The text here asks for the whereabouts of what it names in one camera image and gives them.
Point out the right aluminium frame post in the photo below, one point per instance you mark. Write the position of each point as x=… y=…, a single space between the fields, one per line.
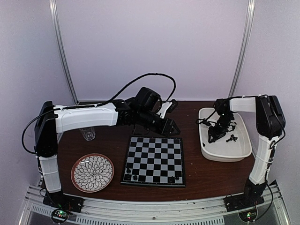
x=244 y=44

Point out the black chess pieces in tub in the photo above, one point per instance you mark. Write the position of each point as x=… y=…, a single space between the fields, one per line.
x=232 y=138

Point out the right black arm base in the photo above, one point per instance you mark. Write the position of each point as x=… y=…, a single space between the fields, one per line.
x=240 y=202

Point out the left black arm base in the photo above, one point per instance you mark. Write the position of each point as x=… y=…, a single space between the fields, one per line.
x=63 y=202

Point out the left aluminium frame post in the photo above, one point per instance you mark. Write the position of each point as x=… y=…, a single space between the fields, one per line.
x=62 y=54

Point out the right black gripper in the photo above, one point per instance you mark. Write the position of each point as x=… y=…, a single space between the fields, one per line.
x=216 y=134

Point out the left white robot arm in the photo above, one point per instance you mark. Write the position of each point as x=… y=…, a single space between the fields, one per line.
x=59 y=119

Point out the clear drinking glass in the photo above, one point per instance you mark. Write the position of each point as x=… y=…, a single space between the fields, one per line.
x=88 y=133

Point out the floral patterned plate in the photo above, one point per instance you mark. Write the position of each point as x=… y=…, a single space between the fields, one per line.
x=92 y=173

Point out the black and grey chessboard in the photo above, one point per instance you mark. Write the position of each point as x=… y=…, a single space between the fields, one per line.
x=153 y=160

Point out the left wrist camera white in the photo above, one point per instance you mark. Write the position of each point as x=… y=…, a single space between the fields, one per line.
x=167 y=107

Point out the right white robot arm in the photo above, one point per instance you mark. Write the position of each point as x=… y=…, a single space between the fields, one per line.
x=270 y=126

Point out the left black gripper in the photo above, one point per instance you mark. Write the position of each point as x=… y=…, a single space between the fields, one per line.
x=166 y=129

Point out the white plastic tub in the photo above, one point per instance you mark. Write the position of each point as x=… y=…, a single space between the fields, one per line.
x=223 y=151

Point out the aluminium frame post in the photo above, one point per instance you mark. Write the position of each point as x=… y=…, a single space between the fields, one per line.
x=62 y=54
x=244 y=44

